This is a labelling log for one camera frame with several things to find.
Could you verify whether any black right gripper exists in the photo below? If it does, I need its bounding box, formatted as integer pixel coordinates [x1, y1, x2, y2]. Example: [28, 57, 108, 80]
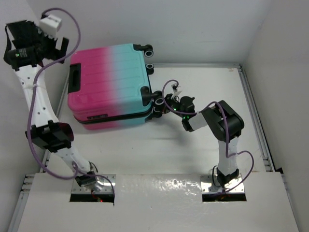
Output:
[152, 94, 185, 119]

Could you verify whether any pink suitcase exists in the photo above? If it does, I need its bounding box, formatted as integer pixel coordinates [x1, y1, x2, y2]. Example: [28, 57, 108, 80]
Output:
[67, 43, 164, 130]

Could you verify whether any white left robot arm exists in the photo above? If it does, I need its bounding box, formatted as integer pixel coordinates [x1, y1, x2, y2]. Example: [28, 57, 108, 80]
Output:
[3, 20, 98, 189]

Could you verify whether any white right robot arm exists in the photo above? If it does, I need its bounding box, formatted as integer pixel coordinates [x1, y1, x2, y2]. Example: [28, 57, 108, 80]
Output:
[165, 94, 244, 187]

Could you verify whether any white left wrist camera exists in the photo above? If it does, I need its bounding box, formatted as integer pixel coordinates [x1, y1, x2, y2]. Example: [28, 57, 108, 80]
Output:
[39, 14, 62, 39]

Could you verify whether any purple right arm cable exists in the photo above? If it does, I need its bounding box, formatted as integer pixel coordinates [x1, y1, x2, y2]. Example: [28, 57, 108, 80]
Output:
[161, 79, 255, 194]

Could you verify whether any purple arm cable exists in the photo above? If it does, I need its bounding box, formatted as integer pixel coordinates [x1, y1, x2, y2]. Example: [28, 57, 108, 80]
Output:
[26, 8, 115, 201]
[161, 79, 255, 194]

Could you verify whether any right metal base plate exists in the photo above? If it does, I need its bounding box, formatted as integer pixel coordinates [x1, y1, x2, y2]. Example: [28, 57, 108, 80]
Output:
[200, 174, 245, 194]

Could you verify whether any metal base plate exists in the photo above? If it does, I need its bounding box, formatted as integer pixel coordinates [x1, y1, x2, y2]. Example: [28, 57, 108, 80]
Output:
[71, 174, 116, 194]
[200, 174, 245, 194]

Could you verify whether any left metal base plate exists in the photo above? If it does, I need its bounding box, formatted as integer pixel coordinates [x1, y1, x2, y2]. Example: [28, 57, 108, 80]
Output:
[71, 174, 116, 194]

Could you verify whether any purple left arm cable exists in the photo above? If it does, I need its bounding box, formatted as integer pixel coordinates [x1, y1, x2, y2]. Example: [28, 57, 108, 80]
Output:
[26, 8, 115, 201]

